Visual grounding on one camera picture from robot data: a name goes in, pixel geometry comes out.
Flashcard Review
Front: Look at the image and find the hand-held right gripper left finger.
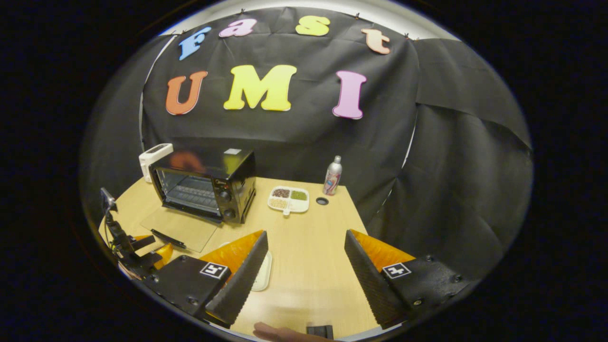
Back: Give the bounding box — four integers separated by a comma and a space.
142, 230, 269, 328

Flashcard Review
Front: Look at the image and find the white boxy appliance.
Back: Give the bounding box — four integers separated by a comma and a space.
139, 143, 174, 183

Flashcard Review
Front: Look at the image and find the black electric oven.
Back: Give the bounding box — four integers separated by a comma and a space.
140, 148, 257, 253

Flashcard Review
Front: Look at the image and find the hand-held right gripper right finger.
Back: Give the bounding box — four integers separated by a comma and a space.
344, 229, 477, 329

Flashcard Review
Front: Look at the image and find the silver printed bottle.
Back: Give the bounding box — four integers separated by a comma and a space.
323, 156, 343, 196

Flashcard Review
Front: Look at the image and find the white food tray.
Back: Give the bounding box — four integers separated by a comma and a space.
251, 251, 273, 292

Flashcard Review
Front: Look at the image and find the white divided grain plate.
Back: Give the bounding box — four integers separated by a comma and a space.
267, 186, 310, 217

